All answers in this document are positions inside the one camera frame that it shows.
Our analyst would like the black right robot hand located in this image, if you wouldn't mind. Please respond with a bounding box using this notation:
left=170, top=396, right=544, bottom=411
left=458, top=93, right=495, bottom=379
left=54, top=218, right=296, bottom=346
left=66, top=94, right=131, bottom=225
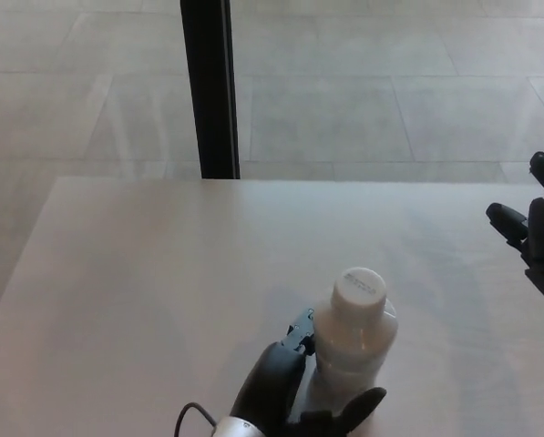
left=485, top=151, right=544, bottom=324

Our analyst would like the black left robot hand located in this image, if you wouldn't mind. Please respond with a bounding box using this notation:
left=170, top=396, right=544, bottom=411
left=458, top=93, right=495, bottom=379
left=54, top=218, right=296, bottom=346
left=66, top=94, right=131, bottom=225
left=232, top=308, right=388, bottom=437

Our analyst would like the white plastic bottle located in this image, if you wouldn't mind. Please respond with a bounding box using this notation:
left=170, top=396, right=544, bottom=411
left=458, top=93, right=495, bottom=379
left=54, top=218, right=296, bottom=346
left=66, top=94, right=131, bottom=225
left=306, top=294, right=399, bottom=414

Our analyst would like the white screw cap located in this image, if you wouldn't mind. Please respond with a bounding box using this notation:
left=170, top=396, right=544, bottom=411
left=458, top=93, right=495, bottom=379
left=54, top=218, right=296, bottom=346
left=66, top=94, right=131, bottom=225
left=331, top=267, right=388, bottom=320

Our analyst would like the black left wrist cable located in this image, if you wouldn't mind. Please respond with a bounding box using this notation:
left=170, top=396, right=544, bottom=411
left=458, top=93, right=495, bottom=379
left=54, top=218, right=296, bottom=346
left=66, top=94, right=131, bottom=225
left=175, top=401, right=219, bottom=437

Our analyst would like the black window frame post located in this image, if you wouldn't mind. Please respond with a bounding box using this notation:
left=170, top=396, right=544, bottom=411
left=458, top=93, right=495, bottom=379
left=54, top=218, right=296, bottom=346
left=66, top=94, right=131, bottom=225
left=180, top=0, right=241, bottom=179

